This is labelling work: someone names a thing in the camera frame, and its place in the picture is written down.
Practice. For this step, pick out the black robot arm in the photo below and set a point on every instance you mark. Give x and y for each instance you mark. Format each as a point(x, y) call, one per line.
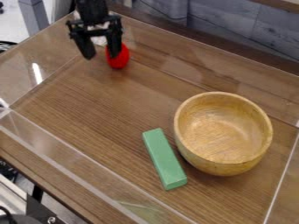
point(92, 9)

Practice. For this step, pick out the clear acrylic enclosure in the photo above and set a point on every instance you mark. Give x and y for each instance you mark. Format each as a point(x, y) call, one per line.
point(145, 128)

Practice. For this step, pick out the black clamp device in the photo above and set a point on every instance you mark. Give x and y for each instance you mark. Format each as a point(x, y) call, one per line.
point(29, 217)

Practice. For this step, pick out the grey table leg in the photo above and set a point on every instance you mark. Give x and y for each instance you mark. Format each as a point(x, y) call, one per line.
point(33, 15)

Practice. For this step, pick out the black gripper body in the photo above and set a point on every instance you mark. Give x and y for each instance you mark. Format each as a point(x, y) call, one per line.
point(93, 28)

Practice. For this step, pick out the wooden bowl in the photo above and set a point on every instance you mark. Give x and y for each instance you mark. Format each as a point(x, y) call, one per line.
point(223, 133)

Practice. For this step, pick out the red plush strawberry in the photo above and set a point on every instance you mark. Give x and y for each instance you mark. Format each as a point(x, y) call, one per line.
point(120, 60)

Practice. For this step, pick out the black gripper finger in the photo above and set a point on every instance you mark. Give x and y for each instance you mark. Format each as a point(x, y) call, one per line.
point(113, 41)
point(84, 45)

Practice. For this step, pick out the green rectangular block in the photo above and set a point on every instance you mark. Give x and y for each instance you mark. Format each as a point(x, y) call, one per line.
point(166, 162)

